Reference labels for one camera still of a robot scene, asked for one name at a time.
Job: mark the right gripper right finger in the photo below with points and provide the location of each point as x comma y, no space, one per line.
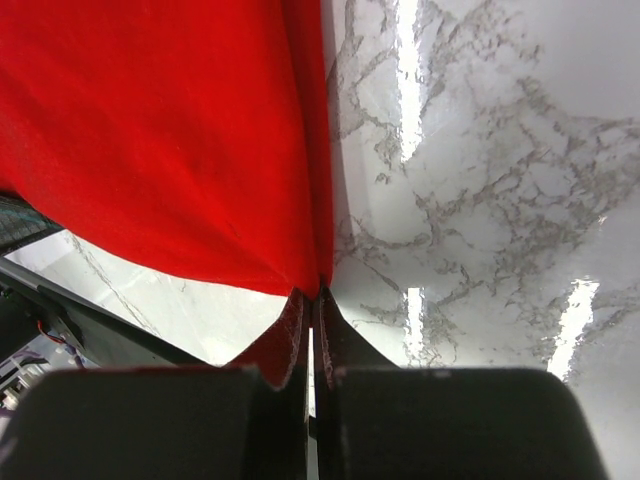
337,349

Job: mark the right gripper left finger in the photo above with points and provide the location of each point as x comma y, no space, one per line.
277,438

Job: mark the red t shirt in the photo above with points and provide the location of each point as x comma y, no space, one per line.
190,137

